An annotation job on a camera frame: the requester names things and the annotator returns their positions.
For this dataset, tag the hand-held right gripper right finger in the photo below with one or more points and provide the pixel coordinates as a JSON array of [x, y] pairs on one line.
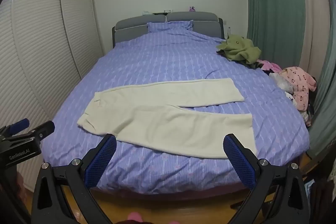
[[240, 161]]

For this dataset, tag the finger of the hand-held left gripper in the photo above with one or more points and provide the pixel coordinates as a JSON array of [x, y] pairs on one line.
[[19, 124], [43, 129]]

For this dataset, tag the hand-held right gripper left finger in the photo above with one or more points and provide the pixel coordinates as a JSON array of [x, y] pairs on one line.
[[101, 161]]

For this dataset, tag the cream knit pants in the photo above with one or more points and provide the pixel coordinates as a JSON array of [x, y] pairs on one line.
[[170, 124]]

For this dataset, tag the pink slipper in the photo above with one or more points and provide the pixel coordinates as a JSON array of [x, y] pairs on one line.
[[135, 216]]

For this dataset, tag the white ribbed wardrobe door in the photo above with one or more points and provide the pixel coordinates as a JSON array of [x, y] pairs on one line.
[[81, 16], [34, 56]]

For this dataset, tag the clear plastic bag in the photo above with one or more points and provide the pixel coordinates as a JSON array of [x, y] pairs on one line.
[[282, 82]]

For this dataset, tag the pink patterned garment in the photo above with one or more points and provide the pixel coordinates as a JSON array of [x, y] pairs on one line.
[[299, 82]]

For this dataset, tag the plain pink garment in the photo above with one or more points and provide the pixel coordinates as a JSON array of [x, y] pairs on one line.
[[270, 66]]

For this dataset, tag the olive green garment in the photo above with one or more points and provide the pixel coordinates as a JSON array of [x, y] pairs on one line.
[[239, 50]]

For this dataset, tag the narrow green curtain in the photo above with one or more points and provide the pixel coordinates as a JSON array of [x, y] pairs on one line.
[[326, 82]]

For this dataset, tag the bed with purple duvet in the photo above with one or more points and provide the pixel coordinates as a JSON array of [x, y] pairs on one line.
[[162, 61]]

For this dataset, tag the clear bottle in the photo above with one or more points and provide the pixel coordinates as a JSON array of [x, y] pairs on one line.
[[229, 33]]

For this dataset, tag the grey upholstered headboard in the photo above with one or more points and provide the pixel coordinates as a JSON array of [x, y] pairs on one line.
[[126, 29]]

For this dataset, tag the purple patterned pillow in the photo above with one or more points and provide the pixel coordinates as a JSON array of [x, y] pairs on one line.
[[168, 27]]

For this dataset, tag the beige curtain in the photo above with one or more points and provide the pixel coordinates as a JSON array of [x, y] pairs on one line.
[[313, 24]]

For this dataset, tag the flat black item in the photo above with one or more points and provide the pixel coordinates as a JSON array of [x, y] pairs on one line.
[[158, 13]]

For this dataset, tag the small purple toy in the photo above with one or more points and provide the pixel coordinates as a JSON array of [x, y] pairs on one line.
[[192, 9]]

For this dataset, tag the wide green curtain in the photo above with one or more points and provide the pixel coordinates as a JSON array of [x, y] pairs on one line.
[[273, 3]]

